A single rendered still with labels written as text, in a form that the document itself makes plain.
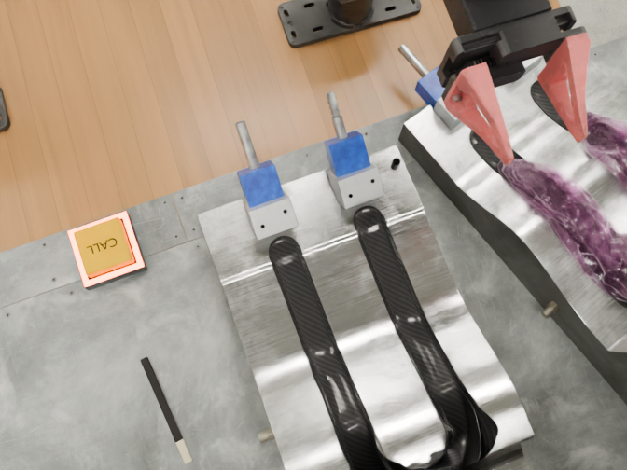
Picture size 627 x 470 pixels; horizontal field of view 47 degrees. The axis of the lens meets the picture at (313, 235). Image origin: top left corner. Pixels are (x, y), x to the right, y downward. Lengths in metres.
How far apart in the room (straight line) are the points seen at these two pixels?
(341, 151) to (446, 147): 0.17
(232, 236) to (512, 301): 0.37
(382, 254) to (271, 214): 0.14
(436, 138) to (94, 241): 0.46
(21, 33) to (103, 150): 0.22
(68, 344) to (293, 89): 0.45
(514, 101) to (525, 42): 0.41
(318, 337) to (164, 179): 0.31
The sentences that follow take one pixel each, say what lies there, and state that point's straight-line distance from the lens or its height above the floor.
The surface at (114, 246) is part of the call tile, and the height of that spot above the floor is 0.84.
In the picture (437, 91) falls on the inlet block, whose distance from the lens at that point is 0.97.
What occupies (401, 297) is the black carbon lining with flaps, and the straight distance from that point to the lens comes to 0.87.
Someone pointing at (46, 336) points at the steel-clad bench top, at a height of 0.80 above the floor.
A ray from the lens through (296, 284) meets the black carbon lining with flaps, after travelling 0.86.
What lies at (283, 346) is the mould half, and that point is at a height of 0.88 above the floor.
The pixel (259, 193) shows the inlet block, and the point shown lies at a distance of 0.83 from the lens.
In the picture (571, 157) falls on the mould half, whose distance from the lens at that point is 0.97.
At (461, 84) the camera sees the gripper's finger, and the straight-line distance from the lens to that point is 0.58.
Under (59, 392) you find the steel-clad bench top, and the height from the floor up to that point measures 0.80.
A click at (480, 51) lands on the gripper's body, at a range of 0.60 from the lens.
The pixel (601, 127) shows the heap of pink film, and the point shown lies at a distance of 0.99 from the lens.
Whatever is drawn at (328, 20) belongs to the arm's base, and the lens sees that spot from 1.08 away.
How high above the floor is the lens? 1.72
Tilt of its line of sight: 75 degrees down
